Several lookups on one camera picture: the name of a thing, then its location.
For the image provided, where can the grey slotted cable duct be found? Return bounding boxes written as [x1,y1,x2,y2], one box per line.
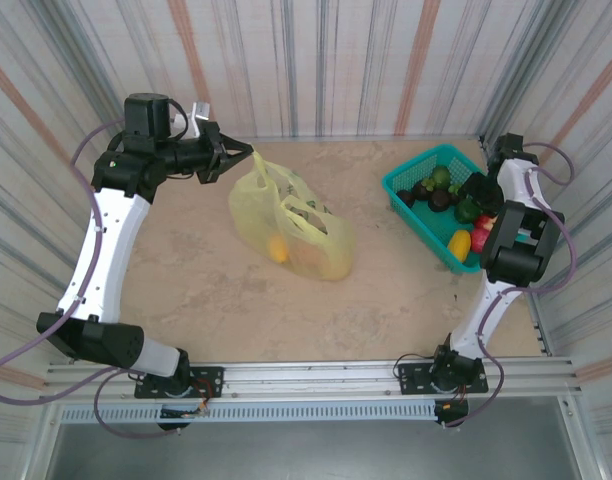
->
[58,401,437,425]

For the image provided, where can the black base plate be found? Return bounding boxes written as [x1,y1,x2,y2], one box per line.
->
[395,362,490,396]
[134,366,226,400]

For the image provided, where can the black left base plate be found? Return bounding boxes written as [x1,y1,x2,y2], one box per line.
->
[134,366,226,400]

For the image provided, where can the grey metal sheet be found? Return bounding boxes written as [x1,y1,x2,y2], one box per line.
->
[45,422,587,480]

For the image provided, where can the yellow plastic bag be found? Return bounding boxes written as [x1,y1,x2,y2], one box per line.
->
[228,149,357,282]

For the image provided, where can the teal plastic basket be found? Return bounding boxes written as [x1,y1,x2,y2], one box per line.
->
[381,143,492,275]

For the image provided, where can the aluminium mounting rail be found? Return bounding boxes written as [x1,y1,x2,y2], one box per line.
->
[44,355,585,401]

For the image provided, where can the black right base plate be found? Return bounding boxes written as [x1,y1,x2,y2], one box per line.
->
[395,362,490,396]

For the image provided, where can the red fake apple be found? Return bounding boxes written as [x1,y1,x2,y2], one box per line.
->
[469,228,495,254]

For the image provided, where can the yellow fake mango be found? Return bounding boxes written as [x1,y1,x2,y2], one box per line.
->
[446,229,473,262]

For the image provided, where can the yellow fake lemon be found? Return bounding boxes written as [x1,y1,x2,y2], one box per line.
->
[267,235,290,264]

